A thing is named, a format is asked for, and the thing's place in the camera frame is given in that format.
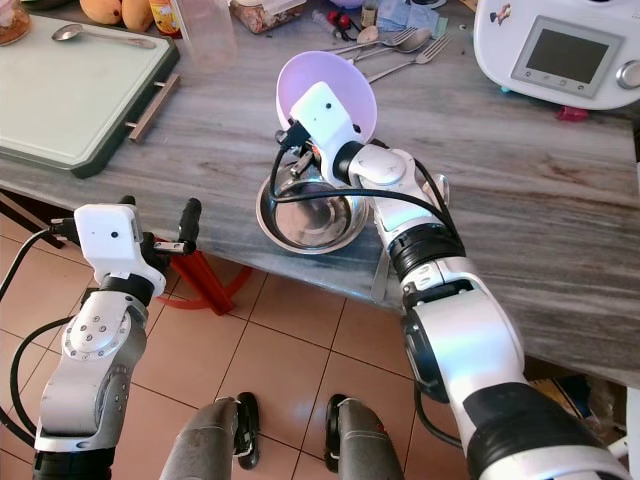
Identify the purple plastic bowl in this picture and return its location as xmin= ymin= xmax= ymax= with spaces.
xmin=276 ymin=50 xmax=379 ymax=149

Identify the red plastic stool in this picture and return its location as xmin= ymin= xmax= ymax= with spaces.
xmin=150 ymin=235 xmax=253 ymax=317

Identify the stainless steel bowl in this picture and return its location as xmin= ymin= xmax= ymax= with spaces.
xmin=256 ymin=165 xmax=372 ymax=257

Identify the pale green cutting board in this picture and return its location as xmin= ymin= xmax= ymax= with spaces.
xmin=0 ymin=14 xmax=182 ymax=180

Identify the clear lidded food box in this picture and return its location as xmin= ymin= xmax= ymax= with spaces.
xmin=229 ymin=0 xmax=307 ymax=37

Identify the clear plastic cup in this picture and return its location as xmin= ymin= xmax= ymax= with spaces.
xmin=175 ymin=0 xmax=243 ymax=73

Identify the metal table spoon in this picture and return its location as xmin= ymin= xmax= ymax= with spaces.
xmin=350 ymin=28 xmax=429 ymax=64

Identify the orange label bottle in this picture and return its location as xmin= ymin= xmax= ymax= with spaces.
xmin=149 ymin=0 xmax=186 ymax=40

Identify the large metal spoon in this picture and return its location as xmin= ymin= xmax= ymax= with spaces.
xmin=52 ymin=22 xmax=159 ymax=50

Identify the blue folded cloth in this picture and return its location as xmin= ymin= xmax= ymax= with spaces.
xmin=400 ymin=0 xmax=469 ymax=33

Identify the yellow mango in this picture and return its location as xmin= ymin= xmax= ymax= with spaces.
xmin=120 ymin=0 xmax=157 ymax=32
xmin=79 ymin=0 xmax=127 ymax=27

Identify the plastic food container red rim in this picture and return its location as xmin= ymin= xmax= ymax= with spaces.
xmin=0 ymin=0 xmax=34 ymax=47

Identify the white kitchen appliance with screen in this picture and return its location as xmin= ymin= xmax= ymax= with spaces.
xmin=473 ymin=0 xmax=640 ymax=112

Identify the small red object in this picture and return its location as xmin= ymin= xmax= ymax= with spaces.
xmin=555 ymin=104 xmax=591 ymax=123

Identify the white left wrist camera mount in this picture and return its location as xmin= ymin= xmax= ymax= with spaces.
xmin=73 ymin=203 xmax=163 ymax=298

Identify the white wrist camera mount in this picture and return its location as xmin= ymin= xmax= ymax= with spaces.
xmin=290 ymin=80 xmax=364 ymax=163
xmin=73 ymin=203 xmax=163 ymax=298

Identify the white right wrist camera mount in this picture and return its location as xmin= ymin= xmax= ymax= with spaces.
xmin=290 ymin=80 xmax=364 ymax=163

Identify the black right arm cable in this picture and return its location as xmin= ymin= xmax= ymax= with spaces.
xmin=268 ymin=143 xmax=467 ymax=251

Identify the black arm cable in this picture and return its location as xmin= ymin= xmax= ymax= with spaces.
xmin=268 ymin=143 xmax=467 ymax=251
xmin=0 ymin=226 xmax=77 ymax=449

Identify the metal fork with long handle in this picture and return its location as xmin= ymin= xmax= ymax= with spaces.
xmin=365 ymin=36 xmax=452 ymax=84

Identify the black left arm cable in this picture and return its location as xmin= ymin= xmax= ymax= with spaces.
xmin=0 ymin=226 xmax=77 ymax=449

